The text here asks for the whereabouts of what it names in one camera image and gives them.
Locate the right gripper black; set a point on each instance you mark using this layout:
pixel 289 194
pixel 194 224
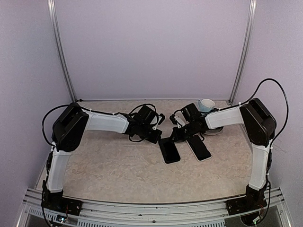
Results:
pixel 178 138

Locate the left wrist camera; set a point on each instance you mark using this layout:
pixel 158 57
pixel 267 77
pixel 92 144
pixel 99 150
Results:
pixel 158 119

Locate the black phone case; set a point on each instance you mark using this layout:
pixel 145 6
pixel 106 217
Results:
pixel 161 141

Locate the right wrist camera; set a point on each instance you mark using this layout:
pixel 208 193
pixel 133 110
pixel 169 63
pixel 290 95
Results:
pixel 190 113

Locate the light blue mug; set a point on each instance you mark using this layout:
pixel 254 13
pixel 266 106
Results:
pixel 205 105

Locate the right aluminium frame post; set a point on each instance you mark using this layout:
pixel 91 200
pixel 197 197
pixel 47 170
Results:
pixel 244 51

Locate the front aluminium rail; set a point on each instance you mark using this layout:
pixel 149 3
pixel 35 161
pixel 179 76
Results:
pixel 209 213

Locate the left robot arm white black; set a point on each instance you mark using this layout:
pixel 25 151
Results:
pixel 70 126

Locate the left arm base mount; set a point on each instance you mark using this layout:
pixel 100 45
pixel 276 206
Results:
pixel 56 202

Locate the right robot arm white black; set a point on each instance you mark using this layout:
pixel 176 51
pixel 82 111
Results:
pixel 259 123

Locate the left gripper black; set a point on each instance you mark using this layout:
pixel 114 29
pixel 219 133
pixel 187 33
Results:
pixel 155 139

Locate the aluminium frame post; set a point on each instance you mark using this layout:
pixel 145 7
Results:
pixel 59 46
pixel 244 51

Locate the pink phone case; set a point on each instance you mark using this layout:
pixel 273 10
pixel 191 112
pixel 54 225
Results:
pixel 200 149

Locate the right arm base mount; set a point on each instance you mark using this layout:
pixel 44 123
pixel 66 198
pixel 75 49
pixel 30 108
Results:
pixel 245 204

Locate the left aluminium frame post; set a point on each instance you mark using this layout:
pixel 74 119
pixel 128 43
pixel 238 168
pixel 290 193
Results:
pixel 59 46

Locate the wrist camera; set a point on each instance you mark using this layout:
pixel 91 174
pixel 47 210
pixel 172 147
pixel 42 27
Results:
pixel 190 113
pixel 158 119

